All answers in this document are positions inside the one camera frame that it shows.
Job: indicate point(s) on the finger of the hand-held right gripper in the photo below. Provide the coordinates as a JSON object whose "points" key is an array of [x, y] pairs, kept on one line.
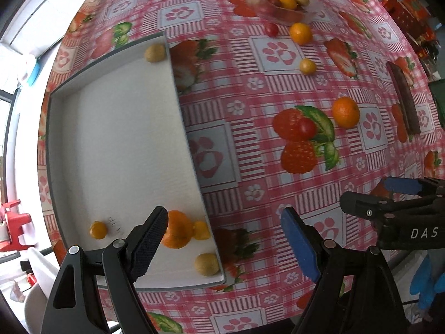
{"points": [[403, 185], [361, 205]]}

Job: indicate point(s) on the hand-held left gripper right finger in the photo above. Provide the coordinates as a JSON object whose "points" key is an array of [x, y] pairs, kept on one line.
{"points": [[302, 247]]}

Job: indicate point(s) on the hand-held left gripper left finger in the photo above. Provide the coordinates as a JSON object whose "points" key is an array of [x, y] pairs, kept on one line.
{"points": [[149, 243]]}

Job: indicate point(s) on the orange mandarin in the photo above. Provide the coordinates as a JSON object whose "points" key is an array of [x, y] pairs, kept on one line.
{"points": [[288, 2], [179, 233], [345, 112], [300, 33]]}

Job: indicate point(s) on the white shallow tray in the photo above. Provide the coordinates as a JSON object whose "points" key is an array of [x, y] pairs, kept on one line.
{"points": [[121, 146]]}

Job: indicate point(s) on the person's right hand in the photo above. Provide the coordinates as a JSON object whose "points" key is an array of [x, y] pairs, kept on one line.
{"points": [[427, 278]]}

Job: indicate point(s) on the small yellow kumquat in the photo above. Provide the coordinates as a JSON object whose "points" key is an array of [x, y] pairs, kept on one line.
{"points": [[307, 66], [201, 230], [98, 230]]}

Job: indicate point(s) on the tan longan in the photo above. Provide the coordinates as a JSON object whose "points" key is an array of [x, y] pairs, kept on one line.
{"points": [[207, 263], [301, 0], [154, 53]]}

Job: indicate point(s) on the dark brown flat bar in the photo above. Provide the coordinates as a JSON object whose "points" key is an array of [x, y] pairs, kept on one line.
{"points": [[405, 101]]}

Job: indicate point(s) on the dark green box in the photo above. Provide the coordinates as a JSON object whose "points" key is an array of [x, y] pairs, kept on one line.
{"points": [[438, 104]]}

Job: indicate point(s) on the strawberry print checked tablecloth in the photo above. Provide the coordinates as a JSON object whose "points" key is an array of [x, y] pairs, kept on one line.
{"points": [[250, 167]]}

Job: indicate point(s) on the white chair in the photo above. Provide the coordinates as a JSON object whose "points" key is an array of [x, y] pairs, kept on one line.
{"points": [[38, 285]]}

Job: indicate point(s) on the red plastic stool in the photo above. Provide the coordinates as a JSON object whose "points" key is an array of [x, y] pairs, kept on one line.
{"points": [[15, 222]]}

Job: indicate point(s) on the pile of red gift boxes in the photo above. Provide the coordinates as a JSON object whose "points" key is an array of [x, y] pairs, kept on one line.
{"points": [[399, 10]]}

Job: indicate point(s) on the clear plastic fruit bowl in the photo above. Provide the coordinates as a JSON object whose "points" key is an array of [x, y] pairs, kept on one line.
{"points": [[267, 11]]}

